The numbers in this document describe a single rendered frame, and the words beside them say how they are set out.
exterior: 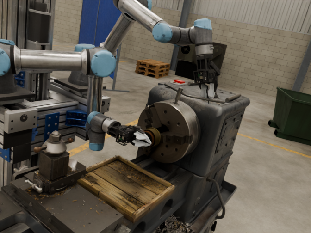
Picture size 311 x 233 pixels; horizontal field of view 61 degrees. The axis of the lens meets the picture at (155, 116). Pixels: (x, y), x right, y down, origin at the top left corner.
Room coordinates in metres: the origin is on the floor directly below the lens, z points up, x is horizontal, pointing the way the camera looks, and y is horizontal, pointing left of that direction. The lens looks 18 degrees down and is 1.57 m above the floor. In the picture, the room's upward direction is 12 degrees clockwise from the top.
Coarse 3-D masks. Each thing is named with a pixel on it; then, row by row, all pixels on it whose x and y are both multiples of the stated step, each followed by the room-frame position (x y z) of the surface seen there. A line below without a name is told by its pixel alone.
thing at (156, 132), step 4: (148, 128) 1.19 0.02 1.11; (152, 128) 1.18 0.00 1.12; (148, 132) 1.13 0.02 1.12; (152, 132) 1.14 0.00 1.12; (156, 132) 1.16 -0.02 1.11; (148, 136) 1.12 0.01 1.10; (152, 136) 1.12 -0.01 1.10; (156, 136) 1.14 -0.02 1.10; (160, 136) 1.15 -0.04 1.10; (144, 140) 1.16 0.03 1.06; (152, 140) 1.11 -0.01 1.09; (156, 140) 1.13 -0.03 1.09; (160, 140) 1.15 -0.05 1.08; (152, 144) 1.12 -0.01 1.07; (156, 144) 1.16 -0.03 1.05
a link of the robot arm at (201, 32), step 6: (204, 18) 1.21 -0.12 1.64; (198, 24) 1.20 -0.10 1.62; (204, 24) 1.20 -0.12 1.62; (210, 24) 1.21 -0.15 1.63; (192, 30) 1.23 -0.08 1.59; (198, 30) 1.20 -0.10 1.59; (204, 30) 1.19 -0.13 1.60; (210, 30) 1.20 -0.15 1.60; (192, 36) 1.22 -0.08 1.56; (198, 36) 1.20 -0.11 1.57; (204, 36) 1.19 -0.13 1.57; (210, 36) 1.20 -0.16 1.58; (198, 42) 1.19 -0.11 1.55; (204, 42) 1.18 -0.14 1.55; (210, 42) 1.19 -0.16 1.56
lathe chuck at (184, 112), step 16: (144, 112) 1.31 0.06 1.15; (160, 112) 1.27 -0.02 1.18; (176, 112) 1.22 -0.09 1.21; (144, 128) 1.30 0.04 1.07; (160, 128) 1.32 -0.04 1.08; (176, 128) 1.21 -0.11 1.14; (192, 128) 1.21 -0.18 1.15; (160, 144) 1.24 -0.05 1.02; (176, 144) 1.20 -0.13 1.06; (192, 144) 1.20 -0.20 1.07; (160, 160) 1.23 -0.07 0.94; (176, 160) 1.19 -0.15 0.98
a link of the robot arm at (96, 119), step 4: (92, 112) 1.24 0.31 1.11; (96, 112) 1.25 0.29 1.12; (88, 116) 1.23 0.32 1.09; (92, 116) 1.22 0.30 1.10; (96, 116) 1.21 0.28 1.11; (100, 116) 1.21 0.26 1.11; (104, 116) 1.21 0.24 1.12; (108, 116) 1.23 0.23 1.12; (88, 120) 1.23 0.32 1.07; (92, 120) 1.21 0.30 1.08; (96, 120) 1.20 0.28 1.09; (100, 120) 1.19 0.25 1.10; (104, 120) 1.19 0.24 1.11; (92, 124) 1.21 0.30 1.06; (96, 124) 1.20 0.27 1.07; (100, 124) 1.18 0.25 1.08; (92, 128) 1.21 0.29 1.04; (96, 128) 1.20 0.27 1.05; (100, 128) 1.19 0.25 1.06; (100, 132) 1.20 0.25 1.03
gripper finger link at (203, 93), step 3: (201, 84) 1.20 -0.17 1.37; (204, 84) 1.21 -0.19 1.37; (201, 87) 1.19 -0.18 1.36; (204, 87) 1.20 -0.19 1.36; (207, 87) 1.21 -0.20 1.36; (201, 90) 1.18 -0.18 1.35; (204, 90) 1.20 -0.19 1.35; (201, 93) 1.17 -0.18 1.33; (204, 93) 1.19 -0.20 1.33; (207, 93) 1.20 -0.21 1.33; (201, 96) 1.17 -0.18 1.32; (204, 96) 1.19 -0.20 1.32; (207, 96) 1.20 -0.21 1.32; (207, 102) 1.19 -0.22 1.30
